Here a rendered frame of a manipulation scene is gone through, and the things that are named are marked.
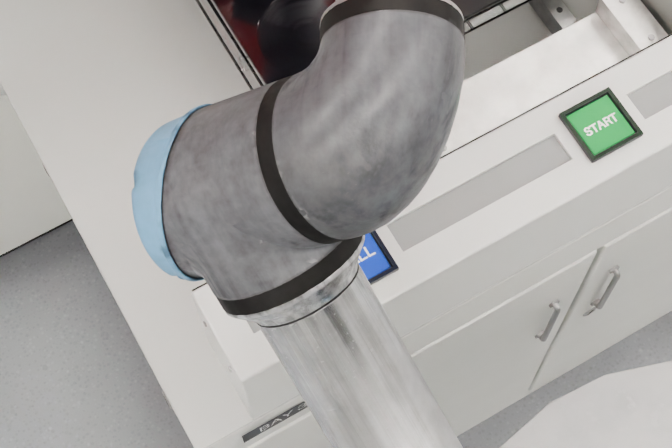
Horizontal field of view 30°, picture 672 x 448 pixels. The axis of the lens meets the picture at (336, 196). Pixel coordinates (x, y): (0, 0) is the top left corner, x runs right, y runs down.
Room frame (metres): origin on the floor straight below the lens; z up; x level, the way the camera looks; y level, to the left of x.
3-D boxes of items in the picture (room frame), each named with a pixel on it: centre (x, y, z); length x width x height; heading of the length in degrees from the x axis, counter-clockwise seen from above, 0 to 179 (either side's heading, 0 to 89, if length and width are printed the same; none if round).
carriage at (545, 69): (0.58, -0.16, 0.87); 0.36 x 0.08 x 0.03; 118
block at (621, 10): (0.65, -0.31, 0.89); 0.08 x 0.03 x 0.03; 28
